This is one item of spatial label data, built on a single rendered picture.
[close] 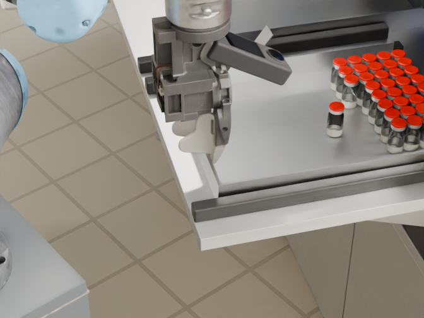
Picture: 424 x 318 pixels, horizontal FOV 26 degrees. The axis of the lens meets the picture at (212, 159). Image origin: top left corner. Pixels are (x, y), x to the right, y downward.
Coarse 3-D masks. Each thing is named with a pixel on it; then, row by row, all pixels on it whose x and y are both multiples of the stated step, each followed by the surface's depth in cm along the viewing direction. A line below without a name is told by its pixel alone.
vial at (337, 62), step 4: (336, 60) 132; (340, 60) 132; (344, 60) 132; (336, 64) 131; (340, 64) 131; (344, 64) 131; (332, 68) 133; (336, 68) 131; (332, 72) 132; (336, 72) 132; (332, 76) 133; (336, 76) 132; (332, 80) 133; (336, 80) 132; (332, 84) 133; (332, 88) 134
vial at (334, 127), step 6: (330, 114) 123; (336, 114) 123; (342, 114) 123; (330, 120) 124; (336, 120) 123; (342, 120) 124; (330, 126) 124; (336, 126) 124; (342, 126) 124; (330, 132) 125; (336, 132) 124; (342, 132) 125
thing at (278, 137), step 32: (288, 64) 136; (320, 64) 137; (256, 96) 133; (288, 96) 133; (320, 96) 133; (256, 128) 127; (288, 128) 127; (320, 128) 127; (352, 128) 127; (224, 160) 121; (256, 160) 121; (288, 160) 121; (320, 160) 121; (352, 160) 121; (384, 160) 116; (416, 160) 118; (224, 192) 113
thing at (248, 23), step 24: (240, 0) 155; (264, 0) 155; (288, 0) 155; (312, 0) 155; (336, 0) 155; (360, 0) 155; (384, 0) 155; (240, 24) 149; (264, 24) 149; (288, 24) 149; (312, 24) 143; (336, 24) 144; (360, 24) 145; (408, 24) 147
